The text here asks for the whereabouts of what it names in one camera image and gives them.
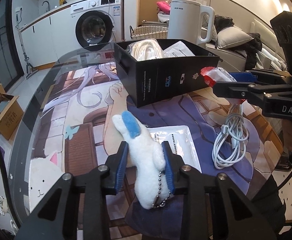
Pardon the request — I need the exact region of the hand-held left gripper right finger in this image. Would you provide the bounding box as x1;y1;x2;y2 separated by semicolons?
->
161;141;277;240

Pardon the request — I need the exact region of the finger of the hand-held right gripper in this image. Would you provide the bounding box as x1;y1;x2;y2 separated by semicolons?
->
212;81;292;106
229;70;290;84

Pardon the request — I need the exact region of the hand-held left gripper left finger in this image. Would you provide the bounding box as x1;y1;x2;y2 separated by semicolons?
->
16;141;129;240

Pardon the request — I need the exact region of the red snack packet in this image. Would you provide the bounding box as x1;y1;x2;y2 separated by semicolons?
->
201;67;246;103

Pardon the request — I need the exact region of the white plush toy blue ear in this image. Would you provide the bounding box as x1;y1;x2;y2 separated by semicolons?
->
112;111;173;210

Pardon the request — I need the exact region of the clear plastic packet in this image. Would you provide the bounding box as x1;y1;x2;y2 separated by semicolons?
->
162;41;196;58

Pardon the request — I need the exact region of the black cardboard box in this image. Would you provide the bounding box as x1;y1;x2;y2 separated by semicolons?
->
114;39;220;108

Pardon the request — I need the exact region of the bagged white rope coil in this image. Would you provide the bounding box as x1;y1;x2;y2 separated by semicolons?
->
126;39;164;62

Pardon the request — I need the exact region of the person's right hand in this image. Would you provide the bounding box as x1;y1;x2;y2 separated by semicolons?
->
282;119;292;153

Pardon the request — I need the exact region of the grey sofa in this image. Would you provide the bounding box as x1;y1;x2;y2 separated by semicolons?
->
206;17;288;73

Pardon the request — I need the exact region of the black jacket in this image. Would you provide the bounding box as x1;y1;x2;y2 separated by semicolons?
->
244;32;263;72

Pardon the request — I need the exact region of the white medicine sachet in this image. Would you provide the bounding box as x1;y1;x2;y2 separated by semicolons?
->
149;125;202;173

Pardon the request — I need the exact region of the grey pillow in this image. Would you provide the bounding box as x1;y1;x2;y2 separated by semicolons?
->
216;26;253;50

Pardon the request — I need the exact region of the printed desk mat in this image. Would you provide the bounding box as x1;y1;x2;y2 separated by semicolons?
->
29;64;283;235

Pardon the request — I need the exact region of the black garment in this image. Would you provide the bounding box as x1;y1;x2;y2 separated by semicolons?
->
214;15;235;34

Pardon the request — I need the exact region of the grey cushion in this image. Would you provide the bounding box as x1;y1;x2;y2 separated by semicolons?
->
202;12;219;43

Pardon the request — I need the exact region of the white electric kettle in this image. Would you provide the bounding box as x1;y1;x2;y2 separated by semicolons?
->
167;0;215;46

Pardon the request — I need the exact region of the wicker basket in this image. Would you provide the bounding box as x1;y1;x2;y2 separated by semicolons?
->
129;25;169;40

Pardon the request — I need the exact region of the pink cloth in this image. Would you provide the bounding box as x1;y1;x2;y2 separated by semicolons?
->
156;1;171;13

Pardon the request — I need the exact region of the brown cardboard box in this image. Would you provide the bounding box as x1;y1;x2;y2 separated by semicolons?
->
0;84;24;140

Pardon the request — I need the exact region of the white sneaker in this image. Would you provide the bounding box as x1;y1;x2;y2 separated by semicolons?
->
0;196;10;215

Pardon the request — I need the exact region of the flat mop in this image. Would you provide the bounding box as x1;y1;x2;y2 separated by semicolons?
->
16;14;40;79

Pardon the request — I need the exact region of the white base cabinet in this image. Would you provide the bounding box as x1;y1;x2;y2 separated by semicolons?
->
20;4;81;68

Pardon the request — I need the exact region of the white washing machine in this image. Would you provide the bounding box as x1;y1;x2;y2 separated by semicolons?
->
70;0;125;49

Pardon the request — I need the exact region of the dark glass door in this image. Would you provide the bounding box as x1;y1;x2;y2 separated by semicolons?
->
0;0;20;90

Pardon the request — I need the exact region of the white coiled cable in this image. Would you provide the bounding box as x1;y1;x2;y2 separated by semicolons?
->
212;100;250;169

